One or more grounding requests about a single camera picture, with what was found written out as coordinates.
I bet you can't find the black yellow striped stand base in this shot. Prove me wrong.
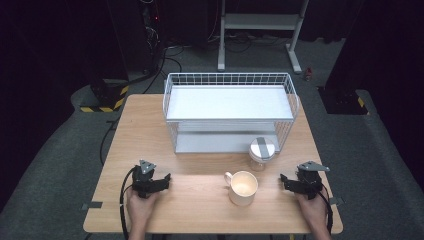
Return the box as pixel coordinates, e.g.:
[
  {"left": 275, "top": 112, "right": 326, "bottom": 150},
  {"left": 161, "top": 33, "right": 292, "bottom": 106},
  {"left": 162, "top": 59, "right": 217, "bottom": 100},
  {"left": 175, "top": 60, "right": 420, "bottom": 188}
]
[
  {"left": 79, "top": 77, "right": 130, "bottom": 114},
  {"left": 316, "top": 86, "right": 371, "bottom": 116}
]

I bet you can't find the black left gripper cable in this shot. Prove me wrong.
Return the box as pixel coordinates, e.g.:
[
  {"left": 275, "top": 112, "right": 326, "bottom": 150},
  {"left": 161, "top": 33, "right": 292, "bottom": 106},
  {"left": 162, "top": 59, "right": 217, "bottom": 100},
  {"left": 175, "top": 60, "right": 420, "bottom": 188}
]
[{"left": 118, "top": 166, "right": 140, "bottom": 240}]

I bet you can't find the white metal stand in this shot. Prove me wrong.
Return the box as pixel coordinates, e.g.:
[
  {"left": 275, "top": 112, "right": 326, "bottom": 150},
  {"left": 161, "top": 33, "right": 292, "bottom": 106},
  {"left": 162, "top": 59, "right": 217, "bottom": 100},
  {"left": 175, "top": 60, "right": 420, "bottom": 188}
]
[{"left": 216, "top": 0, "right": 311, "bottom": 75}]

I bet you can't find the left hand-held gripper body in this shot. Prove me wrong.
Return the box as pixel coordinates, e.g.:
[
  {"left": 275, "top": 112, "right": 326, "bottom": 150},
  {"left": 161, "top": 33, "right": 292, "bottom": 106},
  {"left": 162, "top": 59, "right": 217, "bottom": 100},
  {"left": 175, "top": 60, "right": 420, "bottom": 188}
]
[{"left": 131, "top": 159, "right": 158, "bottom": 200}]

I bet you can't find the glass jar with grey lid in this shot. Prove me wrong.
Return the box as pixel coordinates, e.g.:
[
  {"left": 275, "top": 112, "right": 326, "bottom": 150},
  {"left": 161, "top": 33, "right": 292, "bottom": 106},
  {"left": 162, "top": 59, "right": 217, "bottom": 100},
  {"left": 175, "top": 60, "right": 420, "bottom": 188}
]
[{"left": 247, "top": 136, "right": 277, "bottom": 173}]

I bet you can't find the white mug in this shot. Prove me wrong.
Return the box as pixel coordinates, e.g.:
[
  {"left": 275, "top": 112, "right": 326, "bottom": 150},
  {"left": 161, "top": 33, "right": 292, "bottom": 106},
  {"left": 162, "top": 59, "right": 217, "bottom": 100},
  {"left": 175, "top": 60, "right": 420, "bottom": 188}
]
[{"left": 223, "top": 170, "right": 260, "bottom": 207}]

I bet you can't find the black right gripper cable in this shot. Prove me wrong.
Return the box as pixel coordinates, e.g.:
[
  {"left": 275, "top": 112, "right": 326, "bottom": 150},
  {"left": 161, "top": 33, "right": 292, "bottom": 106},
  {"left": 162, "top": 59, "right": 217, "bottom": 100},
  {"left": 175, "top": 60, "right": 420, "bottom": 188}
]
[{"left": 318, "top": 190, "right": 335, "bottom": 235}]

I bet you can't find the thin black floor cable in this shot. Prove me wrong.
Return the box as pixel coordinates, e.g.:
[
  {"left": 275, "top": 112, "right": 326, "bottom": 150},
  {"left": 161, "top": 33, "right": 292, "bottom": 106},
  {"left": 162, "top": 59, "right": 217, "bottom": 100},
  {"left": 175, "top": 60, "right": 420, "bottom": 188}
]
[{"left": 99, "top": 117, "right": 120, "bottom": 167}]

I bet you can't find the black computer tower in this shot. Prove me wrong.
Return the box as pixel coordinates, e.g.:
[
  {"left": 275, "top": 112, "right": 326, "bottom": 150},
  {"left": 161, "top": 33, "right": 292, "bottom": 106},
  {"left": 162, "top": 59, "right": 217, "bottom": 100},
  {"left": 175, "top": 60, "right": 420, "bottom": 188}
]
[{"left": 106, "top": 0, "right": 168, "bottom": 74}]

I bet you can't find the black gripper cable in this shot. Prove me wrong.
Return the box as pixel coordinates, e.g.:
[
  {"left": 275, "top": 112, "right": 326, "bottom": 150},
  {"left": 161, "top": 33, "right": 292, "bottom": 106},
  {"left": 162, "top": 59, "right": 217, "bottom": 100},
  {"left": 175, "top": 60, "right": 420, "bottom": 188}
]
[
  {"left": 318, "top": 190, "right": 335, "bottom": 235},
  {"left": 118, "top": 166, "right": 140, "bottom": 240}
]

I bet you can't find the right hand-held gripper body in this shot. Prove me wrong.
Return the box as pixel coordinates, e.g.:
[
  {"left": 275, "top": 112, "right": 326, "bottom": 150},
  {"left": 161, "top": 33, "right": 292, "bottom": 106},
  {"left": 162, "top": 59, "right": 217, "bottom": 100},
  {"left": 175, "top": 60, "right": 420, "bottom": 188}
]
[{"left": 295, "top": 160, "right": 331, "bottom": 201}]

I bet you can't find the person's right hand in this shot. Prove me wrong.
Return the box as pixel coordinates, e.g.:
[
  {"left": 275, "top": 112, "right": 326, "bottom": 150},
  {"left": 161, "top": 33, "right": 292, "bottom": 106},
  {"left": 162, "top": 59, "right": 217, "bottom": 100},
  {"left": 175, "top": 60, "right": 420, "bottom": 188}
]
[{"left": 294, "top": 191, "right": 330, "bottom": 232}]

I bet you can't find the person's left hand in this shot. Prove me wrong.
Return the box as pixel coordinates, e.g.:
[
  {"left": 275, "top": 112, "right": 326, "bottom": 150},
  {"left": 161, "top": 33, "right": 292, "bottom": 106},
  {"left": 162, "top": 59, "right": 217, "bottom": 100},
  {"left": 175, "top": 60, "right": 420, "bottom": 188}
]
[{"left": 126, "top": 190, "right": 160, "bottom": 228}]

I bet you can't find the white wire shelf rack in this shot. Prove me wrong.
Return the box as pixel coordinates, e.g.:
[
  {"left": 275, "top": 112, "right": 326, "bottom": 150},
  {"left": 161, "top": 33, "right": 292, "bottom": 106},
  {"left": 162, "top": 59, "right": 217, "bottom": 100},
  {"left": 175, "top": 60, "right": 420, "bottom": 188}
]
[{"left": 162, "top": 71, "right": 300, "bottom": 155}]

